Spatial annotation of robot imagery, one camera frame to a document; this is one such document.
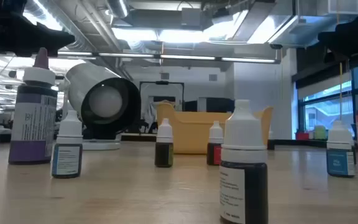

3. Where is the rectangular silver air duct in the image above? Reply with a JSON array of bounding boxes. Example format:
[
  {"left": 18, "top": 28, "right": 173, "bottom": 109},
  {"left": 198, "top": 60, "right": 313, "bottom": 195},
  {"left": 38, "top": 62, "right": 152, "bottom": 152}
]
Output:
[{"left": 247, "top": 0, "right": 358, "bottom": 47}]

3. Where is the grey ceiling box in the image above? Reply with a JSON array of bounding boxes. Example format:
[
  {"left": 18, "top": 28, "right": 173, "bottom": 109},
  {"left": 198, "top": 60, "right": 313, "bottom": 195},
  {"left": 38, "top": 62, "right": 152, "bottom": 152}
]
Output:
[{"left": 181, "top": 7, "right": 203, "bottom": 27}]

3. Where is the large glass window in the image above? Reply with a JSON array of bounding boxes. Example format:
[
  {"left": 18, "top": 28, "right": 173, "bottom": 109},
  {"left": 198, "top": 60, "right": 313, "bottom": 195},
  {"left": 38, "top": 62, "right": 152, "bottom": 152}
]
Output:
[{"left": 296, "top": 60, "right": 358, "bottom": 140}]

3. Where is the large purple food coloring bottle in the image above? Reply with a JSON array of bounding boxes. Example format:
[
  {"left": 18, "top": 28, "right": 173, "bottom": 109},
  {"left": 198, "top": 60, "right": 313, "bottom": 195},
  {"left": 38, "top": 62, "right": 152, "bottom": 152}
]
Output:
[{"left": 7, "top": 47, "right": 58, "bottom": 165}]

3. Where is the black framed board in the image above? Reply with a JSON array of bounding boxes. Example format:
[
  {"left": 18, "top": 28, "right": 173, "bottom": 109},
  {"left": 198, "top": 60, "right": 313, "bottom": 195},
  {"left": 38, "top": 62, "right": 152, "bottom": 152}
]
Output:
[{"left": 139, "top": 80, "right": 185, "bottom": 105}]

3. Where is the small green food coloring bottle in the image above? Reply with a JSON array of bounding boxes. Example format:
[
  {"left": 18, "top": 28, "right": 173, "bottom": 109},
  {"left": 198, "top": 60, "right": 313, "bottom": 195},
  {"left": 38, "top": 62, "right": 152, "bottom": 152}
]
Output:
[{"left": 154, "top": 118, "right": 175, "bottom": 168}]

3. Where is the linear ceiling light tube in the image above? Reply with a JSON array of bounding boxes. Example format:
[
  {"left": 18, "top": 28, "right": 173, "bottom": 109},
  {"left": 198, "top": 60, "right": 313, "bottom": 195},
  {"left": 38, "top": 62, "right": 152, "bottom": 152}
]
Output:
[
  {"left": 57, "top": 51, "right": 98, "bottom": 57},
  {"left": 221, "top": 57, "right": 277, "bottom": 64},
  {"left": 160, "top": 54, "right": 216, "bottom": 61}
]

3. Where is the black aluminium table frame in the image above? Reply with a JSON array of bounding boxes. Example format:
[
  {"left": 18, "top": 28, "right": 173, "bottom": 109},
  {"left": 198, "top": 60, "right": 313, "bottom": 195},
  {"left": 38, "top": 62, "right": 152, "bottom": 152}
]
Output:
[{"left": 0, "top": 132, "right": 358, "bottom": 150}]

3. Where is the white cup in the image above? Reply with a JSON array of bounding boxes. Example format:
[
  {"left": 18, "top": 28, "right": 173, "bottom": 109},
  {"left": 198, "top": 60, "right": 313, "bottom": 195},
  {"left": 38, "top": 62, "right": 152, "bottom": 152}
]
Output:
[{"left": 64, "top": 62, "right": 142, "bottom": 151}]

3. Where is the small sky blue coloring bottle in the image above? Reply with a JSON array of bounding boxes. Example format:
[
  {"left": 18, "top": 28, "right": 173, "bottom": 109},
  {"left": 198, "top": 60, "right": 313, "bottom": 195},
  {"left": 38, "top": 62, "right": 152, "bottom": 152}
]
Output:
[{"left": 326, "top": 120, "right": 357, "bottom": 179}]

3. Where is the small teal label coloring bottle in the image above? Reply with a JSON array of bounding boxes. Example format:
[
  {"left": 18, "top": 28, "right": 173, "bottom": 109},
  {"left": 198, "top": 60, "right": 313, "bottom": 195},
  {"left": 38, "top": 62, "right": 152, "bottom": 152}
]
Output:
[{"left": 51, "top": 110, "right": 84, "bottom": 179}]

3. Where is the small red food coloring bottle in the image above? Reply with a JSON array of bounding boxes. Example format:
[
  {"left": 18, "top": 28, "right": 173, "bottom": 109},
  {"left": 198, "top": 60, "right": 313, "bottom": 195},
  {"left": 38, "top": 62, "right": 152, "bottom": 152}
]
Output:
[{"left": 206, "top": 120, "right": 224, "bottom": 166}]

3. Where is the small black food coloring bottle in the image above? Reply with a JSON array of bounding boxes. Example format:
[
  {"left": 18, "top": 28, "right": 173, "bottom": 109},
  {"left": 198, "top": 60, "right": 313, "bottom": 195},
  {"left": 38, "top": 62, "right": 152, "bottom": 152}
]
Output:
[{"left": 219, "top": 99, "right": 269, "bottom": 224}]

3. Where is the yellow plastic bin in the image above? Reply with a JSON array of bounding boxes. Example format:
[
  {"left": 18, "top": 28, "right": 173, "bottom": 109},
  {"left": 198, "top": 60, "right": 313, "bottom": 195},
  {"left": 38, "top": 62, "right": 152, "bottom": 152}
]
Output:
[{"left": 155, "top": 101, "right": 274, "bottom": 156}]

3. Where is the yellow power cord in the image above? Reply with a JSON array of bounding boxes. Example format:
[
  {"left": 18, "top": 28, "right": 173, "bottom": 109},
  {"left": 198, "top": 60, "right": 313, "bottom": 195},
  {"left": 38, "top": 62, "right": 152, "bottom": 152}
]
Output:
[{"left": 336, "top": 0, "right": 344, "bottom": 122}]

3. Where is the green container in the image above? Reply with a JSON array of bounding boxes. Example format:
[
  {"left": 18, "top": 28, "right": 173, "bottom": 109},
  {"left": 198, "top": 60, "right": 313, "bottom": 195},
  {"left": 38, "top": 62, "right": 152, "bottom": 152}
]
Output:
[{"left": 314, "top": 124, "right": 328, "bottom": 141}]

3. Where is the round silver air duct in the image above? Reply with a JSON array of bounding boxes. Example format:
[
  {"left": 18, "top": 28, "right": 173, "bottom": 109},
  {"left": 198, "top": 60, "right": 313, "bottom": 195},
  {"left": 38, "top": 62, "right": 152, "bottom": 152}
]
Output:
[{"left": 106, "top": 0, "right": 130, "bottom": 19}]

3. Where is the white draped cloth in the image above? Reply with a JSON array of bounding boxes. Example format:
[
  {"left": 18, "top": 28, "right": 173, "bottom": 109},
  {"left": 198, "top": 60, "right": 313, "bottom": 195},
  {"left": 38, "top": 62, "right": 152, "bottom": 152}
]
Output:
[{"left": 141, "top": 100, "right": 158, "bottom": 126}]

